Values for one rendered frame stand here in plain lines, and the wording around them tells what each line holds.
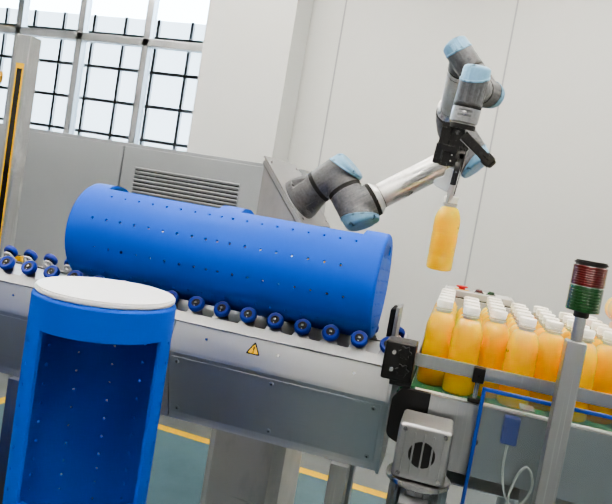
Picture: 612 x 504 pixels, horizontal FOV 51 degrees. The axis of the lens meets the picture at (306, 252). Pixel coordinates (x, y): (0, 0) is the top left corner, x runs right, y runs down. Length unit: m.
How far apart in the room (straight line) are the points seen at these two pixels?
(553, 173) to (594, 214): 0.36
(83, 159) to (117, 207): 2.16
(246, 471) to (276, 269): 0.89
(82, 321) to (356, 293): 0.67
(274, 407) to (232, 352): 0.18
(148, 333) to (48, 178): 2.92
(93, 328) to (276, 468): 1.17
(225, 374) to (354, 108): 3.18
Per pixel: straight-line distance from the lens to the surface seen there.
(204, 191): 3.56
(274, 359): 1.69
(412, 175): 2.17
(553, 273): 4.44
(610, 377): 1.62
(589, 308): 1.35
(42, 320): 1.32
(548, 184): 4.45
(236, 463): 2.32
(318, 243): 1.65
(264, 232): 1.69
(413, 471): 1.45
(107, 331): 1.26
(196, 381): 1.80
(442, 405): 1.54
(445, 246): 1.80
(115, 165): 3.88
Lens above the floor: 1.28
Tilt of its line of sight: 4 degrees down
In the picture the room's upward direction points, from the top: 10 degrees clockwise
